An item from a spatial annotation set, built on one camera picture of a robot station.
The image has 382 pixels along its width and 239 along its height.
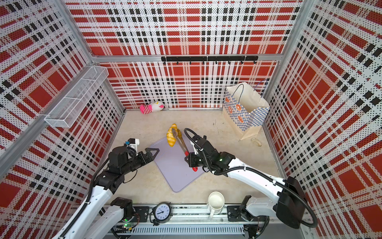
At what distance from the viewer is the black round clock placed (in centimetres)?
72

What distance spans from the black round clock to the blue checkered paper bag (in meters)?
0.62

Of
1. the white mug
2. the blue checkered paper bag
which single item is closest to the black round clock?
the white mug

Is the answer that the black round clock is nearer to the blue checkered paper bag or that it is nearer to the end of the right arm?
the end of the right arm

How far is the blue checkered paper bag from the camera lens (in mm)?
878
